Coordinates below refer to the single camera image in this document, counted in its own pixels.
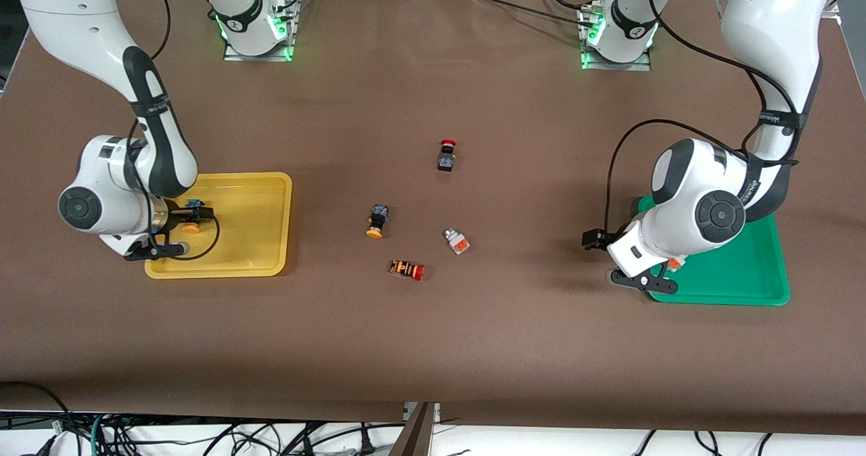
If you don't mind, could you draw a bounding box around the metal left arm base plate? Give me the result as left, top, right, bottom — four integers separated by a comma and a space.
580, 6, 652, 72

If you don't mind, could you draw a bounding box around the brown table mat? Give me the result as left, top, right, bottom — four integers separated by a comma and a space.
0, 0, 866, 436

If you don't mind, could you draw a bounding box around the green cable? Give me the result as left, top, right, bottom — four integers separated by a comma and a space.
90, 412, 112, 456

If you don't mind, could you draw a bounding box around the black looped cable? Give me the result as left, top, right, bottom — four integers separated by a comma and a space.
0, 380, 76, 443

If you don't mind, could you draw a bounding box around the green plastic tray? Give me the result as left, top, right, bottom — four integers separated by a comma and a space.
636, 196, 791, 306

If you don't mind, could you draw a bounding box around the black cable on table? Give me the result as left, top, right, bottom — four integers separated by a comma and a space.
463, 0, 589, 24

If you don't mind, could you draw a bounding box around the yellow plastic tray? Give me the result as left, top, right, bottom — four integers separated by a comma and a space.
144, 172, 293, 279

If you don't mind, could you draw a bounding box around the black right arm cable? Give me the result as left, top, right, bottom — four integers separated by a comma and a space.
125, 0, 222, 262

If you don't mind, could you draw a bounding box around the aluminium frame post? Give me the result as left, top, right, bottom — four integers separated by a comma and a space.
389, 402, 440, 456

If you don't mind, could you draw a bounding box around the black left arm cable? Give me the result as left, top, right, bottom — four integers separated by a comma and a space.
582, 0, 803, 251

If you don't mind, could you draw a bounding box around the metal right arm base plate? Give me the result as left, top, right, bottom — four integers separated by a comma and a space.
223, 0, 298, 62

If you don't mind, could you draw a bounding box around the red push button striped body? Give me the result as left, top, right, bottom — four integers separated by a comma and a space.
390, 259, 426, 281

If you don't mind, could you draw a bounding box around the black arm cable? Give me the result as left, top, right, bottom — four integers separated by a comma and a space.
125, 0, 222, 262
582, 0, 803, 251

